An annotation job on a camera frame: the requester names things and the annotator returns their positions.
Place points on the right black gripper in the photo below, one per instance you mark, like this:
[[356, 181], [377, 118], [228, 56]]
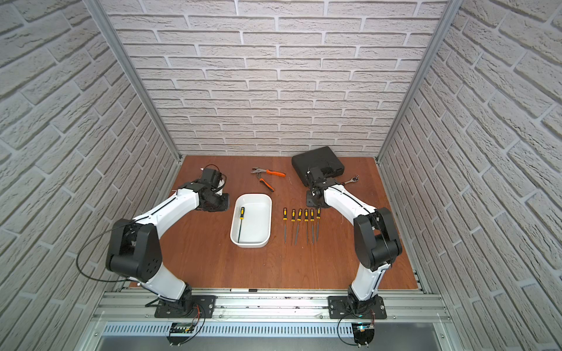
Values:
[[309, 202]]

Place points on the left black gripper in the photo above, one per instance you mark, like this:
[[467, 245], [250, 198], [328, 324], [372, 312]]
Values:
[[218, 202]]

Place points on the yellow black file two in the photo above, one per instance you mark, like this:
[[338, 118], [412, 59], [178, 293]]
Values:
[[318, 219]]

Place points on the yellow black file seven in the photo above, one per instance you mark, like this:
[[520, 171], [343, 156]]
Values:
[[285, 219]]

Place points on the yellow black file one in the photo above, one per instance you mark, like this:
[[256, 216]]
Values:
[[241, 220]]

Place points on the white plastic storage box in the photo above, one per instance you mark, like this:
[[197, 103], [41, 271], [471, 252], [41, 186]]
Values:
[[256, 228]]

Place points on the yellow black file four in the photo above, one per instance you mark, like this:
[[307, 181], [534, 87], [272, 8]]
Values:
[[306, 224]]

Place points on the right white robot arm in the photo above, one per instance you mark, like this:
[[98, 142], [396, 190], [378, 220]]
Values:
[[376, 242]]

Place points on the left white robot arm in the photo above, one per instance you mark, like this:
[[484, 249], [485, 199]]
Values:
[[134, 250]]

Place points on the black plastic tool case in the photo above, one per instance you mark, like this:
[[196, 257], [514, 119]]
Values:
[[323, 158]]

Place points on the orange black pliers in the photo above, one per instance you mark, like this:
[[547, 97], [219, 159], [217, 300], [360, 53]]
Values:
[[258, 173]]

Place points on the left controller board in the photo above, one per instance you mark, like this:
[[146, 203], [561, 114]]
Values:
[[181, 333]]

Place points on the controller board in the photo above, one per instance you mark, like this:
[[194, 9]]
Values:
[[363, 334], [181, 333]]

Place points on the right controller board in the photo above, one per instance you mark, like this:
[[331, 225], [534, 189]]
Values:
[[363, 334]]

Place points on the red handled ratchet wrench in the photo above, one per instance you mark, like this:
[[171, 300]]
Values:
[[353, 180]]

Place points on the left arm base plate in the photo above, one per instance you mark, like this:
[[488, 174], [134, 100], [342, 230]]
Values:
[[190, 307]]

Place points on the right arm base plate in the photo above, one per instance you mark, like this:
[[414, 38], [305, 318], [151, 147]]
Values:
[[348, 307]]

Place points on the aluminium front rail frame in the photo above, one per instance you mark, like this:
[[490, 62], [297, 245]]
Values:
[[265, 319]]

